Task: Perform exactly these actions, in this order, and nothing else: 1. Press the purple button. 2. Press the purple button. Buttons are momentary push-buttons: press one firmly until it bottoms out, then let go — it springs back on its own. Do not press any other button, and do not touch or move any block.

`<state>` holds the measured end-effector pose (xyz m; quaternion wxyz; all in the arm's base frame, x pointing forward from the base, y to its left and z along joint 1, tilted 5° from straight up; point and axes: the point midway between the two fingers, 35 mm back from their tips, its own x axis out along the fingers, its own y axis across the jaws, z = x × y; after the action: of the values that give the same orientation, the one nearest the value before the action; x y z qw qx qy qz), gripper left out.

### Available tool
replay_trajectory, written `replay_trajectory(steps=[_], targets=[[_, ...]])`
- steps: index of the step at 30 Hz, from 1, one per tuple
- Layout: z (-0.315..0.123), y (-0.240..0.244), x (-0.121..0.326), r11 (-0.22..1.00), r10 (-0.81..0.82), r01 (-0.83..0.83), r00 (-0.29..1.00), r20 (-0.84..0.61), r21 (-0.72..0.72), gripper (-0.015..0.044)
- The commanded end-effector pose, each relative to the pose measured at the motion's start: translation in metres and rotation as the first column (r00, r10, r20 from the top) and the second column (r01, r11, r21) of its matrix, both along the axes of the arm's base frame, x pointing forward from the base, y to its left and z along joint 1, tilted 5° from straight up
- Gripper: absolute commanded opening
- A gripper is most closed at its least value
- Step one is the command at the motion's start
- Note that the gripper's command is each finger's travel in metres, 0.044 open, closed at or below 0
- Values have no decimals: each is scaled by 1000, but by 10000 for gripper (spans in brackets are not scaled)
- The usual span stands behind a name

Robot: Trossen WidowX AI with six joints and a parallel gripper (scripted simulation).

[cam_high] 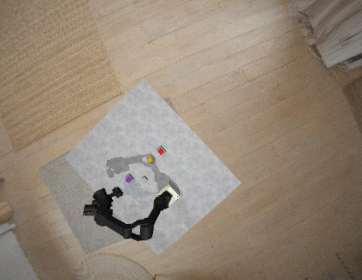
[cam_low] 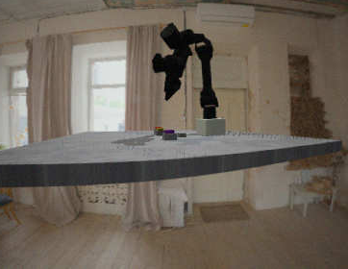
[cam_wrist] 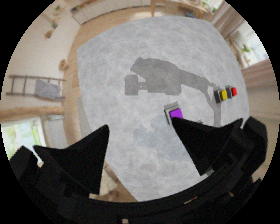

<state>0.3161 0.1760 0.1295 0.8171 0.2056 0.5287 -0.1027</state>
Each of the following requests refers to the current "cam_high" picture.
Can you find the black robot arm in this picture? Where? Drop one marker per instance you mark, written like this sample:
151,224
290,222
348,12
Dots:
103,216

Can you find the purple button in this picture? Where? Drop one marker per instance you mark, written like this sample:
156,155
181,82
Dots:
128,179

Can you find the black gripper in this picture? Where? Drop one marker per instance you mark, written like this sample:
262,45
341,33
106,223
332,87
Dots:
116,191

